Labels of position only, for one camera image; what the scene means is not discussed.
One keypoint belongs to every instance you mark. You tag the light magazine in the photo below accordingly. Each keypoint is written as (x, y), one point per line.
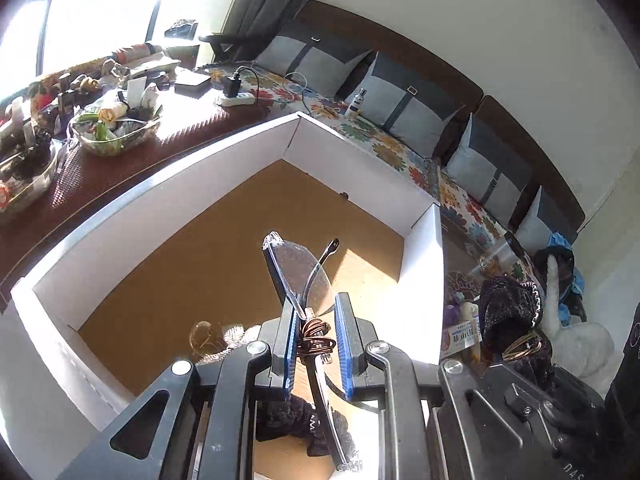
(155, 66)

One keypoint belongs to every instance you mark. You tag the white flat box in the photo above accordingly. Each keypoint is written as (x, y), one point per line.
(191, 81)

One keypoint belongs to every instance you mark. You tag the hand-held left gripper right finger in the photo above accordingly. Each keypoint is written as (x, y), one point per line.
(346, 345)

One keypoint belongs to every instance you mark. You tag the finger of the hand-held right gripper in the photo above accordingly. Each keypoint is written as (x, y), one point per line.
(555, 405)

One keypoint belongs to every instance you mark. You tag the dark bag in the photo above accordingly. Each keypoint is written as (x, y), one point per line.
(567, 265)

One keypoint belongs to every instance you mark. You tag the white power strip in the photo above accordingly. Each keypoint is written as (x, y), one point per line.
(235, 100)

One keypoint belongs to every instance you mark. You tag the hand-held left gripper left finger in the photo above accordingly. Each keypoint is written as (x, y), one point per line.
(287, 355)

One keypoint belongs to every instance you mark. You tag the floral sofa blanket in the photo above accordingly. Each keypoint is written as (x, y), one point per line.
(390, 145)

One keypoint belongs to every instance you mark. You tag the blue white toothpaste box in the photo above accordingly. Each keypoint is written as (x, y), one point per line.
(459, 340)

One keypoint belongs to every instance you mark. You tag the white cat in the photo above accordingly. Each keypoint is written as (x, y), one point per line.
(585, 350)

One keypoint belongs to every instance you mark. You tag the clear jar black lid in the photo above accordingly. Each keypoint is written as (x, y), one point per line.
(500, 260)

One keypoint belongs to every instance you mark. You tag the black knit cloth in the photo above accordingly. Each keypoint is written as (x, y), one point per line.
(287, 417)

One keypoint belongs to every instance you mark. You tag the small white bottle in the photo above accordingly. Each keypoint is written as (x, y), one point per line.
(357, 102)

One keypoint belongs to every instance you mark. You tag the glass tray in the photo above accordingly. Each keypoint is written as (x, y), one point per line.
(27, 185)

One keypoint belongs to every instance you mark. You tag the grey two-tone pillow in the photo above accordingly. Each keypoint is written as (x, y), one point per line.
(542, 220)
(487, 165)
(400, 105)
(310, 57)

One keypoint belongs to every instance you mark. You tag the small purple object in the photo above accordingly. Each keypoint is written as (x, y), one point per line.
(452, 312)

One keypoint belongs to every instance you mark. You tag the eyeglasses with black frame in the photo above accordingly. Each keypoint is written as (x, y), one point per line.
(297, 270)

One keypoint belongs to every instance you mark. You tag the white tissue holder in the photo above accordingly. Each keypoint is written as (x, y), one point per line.
(136, 92)

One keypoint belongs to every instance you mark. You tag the white foam board box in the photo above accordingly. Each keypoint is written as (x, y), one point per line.
(150, 200)

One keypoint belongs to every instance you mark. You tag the grey curtain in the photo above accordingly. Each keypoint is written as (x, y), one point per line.
(270, 5)

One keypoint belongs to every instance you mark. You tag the glass bowl with snacks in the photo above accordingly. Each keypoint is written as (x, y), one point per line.
(115, 132)

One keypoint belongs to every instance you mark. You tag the black charger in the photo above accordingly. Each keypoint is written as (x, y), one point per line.
(233, 85)

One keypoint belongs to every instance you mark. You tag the red white tube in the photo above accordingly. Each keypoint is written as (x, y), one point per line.
(137, 51)

